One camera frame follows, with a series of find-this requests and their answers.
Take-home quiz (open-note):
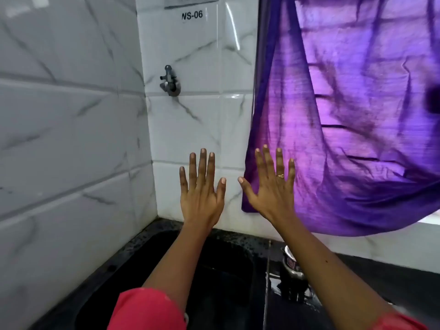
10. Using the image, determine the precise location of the person's left hand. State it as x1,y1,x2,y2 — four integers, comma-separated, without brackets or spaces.
179,148,227,230

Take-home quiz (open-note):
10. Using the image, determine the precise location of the person's right hand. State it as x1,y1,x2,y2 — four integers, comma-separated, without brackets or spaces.
238,144,296,224

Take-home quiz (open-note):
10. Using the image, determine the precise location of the person's right forearm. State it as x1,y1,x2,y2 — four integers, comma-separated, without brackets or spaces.
272,212,396,330

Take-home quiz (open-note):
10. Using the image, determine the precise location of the person's left forearm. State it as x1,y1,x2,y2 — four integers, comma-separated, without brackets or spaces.
142,223,215,315

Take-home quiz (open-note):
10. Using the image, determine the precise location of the purple curtain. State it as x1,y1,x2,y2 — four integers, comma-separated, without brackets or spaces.
241,0,440,237

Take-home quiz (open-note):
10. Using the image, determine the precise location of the steel cup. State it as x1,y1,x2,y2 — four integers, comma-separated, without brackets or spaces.
281,245,315,304

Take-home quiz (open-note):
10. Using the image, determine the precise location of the black sink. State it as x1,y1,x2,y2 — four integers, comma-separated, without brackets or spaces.
74,229,269,330

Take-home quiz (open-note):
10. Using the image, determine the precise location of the red left sleeve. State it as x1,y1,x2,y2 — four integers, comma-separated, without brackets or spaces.
107,287,189,330

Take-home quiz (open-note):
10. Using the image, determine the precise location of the red sleeve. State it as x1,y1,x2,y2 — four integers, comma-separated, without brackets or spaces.
107,287,189,330
369,311,430,330

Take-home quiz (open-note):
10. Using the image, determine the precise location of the red right sleeve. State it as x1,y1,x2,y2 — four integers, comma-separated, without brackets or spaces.
369,311,430,330

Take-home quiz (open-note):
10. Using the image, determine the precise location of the metal wall tap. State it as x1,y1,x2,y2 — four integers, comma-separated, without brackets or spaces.
159,65,181,97

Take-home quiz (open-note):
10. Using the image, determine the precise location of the grey wall label plate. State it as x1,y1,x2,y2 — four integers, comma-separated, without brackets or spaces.
164,0,220,9

